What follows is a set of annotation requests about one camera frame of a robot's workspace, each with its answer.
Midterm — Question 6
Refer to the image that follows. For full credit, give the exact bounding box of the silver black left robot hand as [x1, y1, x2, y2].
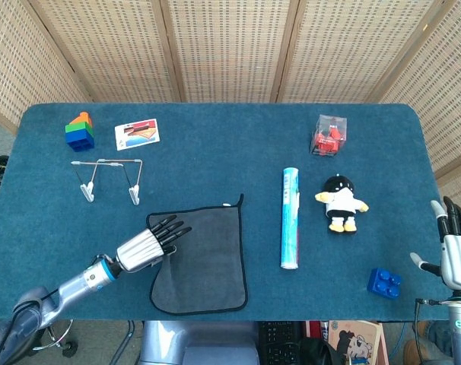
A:
[115, 214, 193, 274]

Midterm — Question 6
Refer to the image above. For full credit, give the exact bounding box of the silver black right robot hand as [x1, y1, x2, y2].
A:
[409, 195, 461, 292]

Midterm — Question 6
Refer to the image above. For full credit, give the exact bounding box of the grey blue microfibre cloth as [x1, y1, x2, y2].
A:
[145, 192, 250, 316]

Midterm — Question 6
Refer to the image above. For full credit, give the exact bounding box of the single blue toy brick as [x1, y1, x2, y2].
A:
[367, 267, 403, 300]

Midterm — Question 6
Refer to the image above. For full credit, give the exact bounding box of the brown shoe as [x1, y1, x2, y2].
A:
[402, 338, 428, 365]

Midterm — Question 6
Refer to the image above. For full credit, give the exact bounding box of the grey robot torso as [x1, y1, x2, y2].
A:
[138, 320, 261, 365]

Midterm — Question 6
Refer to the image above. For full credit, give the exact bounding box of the printed picture card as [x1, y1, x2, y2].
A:
[114, 118, 161, 152]

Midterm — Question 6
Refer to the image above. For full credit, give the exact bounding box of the blue table carpet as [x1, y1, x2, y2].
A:
[0, 102, 450, 322]

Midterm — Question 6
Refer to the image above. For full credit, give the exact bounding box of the chrome stool base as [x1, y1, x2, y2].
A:
[34, 319, 79, 358]

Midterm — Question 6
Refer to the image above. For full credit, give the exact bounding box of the blue brick in stack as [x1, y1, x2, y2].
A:
[65, 127, 95, 153]

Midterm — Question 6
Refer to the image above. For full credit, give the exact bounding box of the cartoon printed box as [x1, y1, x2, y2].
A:
[326, 320, 386, 365]

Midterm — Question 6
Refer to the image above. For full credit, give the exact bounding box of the black white penguin plush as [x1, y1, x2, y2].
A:
[314, 174, 370, 233]

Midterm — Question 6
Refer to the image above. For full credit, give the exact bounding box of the green brick in stack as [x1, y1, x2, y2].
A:
[65, 120, 94, 138]

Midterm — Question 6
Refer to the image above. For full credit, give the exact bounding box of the orange brick in stack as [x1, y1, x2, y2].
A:
[68, 111, 94, 126]

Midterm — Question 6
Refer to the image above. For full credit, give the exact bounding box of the light blue paper roll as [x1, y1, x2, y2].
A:
[279, 166, 302, 271]

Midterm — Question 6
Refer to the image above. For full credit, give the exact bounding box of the red white box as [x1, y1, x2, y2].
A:
[305, 321, 329, 339]

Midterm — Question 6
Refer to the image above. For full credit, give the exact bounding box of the black keyboard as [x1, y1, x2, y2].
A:
[257, 321, 304, 365]

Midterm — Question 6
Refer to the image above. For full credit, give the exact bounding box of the black bag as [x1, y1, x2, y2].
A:
[300, 336, 342, 365]

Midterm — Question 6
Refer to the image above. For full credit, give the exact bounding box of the clear box of red parts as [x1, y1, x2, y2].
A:
[310, 114, 348, 157]

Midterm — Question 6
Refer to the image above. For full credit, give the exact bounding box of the bamboo folding screen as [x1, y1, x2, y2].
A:
[0, 0, 461, 214]

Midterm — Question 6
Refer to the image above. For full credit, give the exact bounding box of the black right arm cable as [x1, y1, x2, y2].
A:
[413, 297, 450, 365]

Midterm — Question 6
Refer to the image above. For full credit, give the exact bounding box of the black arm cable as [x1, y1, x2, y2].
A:
[0, 287, 61, 365]
[413, 297, 450, 365]

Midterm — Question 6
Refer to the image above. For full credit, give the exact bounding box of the wire stand with white clips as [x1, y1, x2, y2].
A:
[70, 157, 144, 207]

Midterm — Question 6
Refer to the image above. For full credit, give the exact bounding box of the thin blue cable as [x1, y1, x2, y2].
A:
[389, 322, 407, 360]

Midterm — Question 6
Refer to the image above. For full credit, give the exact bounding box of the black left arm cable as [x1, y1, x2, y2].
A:
[0, 287, 61, 365]

